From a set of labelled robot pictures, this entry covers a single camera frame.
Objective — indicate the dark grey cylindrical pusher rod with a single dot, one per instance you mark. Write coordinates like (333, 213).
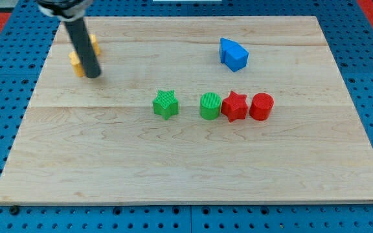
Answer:
(80, 39)

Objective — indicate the yellow hexagon block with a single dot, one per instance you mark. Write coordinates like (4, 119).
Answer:
(94, 43)

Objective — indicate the blue triangle block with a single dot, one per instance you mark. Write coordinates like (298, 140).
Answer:
(224, 46)

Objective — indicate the yellow star block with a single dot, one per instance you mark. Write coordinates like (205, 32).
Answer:
(76, 64)

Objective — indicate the light wooden board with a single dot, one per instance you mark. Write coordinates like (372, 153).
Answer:
(98, 142)

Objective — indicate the green star block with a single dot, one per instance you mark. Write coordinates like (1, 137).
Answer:
(165, 104)

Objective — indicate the green cylinder block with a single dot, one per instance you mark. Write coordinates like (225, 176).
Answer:
(210, 105)

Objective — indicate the blue cube block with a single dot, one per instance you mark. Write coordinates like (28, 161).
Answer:
(236, 58)

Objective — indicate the red star block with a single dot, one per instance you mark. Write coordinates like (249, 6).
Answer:
(235, 107)

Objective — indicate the red cylinder block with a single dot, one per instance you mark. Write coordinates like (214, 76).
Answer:
(261, 106)

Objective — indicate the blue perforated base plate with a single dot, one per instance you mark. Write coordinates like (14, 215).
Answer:
(24, 45)

